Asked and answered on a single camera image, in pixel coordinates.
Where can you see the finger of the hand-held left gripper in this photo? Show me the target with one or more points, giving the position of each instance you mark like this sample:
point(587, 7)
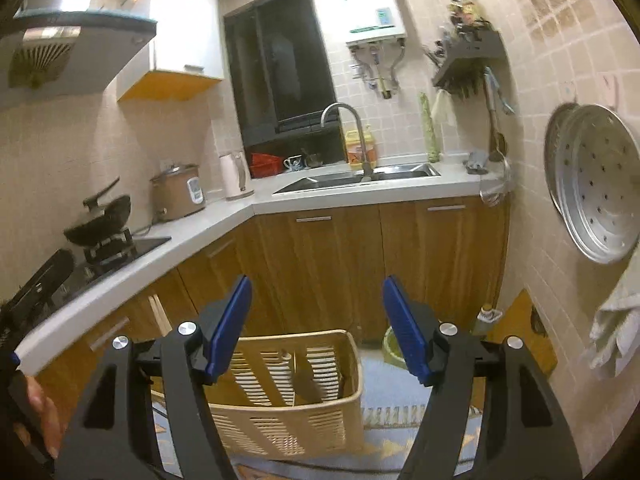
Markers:
point(40, 280)

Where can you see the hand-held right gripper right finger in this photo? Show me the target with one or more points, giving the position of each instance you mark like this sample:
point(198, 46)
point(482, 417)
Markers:
point(406, 332)

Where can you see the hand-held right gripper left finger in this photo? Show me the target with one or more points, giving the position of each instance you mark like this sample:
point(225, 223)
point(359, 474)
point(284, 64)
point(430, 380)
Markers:
point(229, 332)

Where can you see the beige plastic utensil basket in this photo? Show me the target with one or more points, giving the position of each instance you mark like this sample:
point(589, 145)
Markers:
point(280, 430)

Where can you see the person's left hand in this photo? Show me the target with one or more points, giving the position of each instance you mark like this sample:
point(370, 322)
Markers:
point(42, 420)

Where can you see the green bin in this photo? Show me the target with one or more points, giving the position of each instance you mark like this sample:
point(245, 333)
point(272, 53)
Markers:
point(392, 347)

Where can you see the small floor bottle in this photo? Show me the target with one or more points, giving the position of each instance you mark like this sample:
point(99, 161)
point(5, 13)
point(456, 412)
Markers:
point(485, 320)

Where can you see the black wok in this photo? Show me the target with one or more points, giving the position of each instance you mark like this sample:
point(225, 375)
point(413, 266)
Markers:
point(100, 220)

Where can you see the black gas stove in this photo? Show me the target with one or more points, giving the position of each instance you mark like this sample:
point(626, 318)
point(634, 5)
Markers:
point(142, 248)

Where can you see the wooden base cabinets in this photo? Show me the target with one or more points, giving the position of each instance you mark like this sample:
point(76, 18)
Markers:
point(325, 260)

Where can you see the wooden board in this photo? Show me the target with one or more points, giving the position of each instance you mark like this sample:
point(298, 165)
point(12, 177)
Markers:
point(520, 320)

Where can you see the beige rice cooker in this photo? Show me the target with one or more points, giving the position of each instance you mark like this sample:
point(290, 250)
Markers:
point(175, 195)

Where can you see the pink electric kettle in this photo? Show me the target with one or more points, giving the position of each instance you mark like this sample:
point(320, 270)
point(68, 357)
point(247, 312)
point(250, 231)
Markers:
point(232, 175)

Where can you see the hanging metal strainer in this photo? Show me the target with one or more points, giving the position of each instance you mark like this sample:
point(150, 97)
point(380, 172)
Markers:
point(495, 187)

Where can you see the red plastic basket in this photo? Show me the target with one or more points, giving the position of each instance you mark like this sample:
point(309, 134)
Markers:
point(265, 165)

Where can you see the steel sink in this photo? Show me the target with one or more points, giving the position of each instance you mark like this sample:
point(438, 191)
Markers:
point(325, 180)

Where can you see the white patterned mug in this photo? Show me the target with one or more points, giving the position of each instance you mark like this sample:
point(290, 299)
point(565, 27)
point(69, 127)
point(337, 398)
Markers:
point(292, 163)

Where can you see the yellow detergent bottle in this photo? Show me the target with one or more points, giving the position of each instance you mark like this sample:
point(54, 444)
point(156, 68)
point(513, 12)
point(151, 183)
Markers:
point(356, 152)

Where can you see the dark bowl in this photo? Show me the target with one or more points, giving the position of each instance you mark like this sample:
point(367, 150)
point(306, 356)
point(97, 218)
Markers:
point(312, 161)

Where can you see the green patterned roll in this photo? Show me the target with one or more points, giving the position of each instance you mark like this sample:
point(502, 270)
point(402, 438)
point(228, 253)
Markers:
point(430, 130)

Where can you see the hanging wooden ladle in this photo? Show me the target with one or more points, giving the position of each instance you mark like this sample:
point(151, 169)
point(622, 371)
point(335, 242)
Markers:
point(496, 145)

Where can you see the grey hanging towel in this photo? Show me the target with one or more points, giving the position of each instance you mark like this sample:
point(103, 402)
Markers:
point(615, 320)

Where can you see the steel faucet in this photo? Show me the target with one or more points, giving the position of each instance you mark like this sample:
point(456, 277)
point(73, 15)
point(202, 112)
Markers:
point(357, 125)

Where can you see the grey range hood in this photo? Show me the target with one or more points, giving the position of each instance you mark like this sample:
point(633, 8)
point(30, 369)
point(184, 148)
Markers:
point(75, 65)

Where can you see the white hanging cloth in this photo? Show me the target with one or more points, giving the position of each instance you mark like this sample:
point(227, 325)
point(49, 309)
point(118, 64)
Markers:
point(445, 107)

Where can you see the round metal pan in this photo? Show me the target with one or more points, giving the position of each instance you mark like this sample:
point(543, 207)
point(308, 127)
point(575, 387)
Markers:
point(550, 150)

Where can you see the perforated metal steamer tray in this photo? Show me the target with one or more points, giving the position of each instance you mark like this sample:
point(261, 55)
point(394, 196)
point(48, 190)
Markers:
point(600, 185)

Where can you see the grey kitchen tongs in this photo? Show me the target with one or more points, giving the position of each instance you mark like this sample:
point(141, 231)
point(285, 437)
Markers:
point(495, 90)

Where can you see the water heater pipes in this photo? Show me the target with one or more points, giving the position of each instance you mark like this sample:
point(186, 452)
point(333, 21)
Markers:
point(382, 75)

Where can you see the dark window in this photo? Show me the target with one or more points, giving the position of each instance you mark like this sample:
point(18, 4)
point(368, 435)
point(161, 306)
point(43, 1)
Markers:
point(280, 60)

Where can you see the group of seasoning bottles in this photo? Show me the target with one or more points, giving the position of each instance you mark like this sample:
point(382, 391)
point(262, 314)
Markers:
point(465, 10)

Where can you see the white water heater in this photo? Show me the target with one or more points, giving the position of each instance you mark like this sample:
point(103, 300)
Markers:
point(362, 5)

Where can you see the dark wall spice rack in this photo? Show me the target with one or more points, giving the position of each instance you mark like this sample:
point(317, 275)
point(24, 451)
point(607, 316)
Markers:
point(465, 62)

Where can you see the white wall cabinet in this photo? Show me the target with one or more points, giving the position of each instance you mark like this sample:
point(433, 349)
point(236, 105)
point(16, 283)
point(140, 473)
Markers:
point(182, 25)

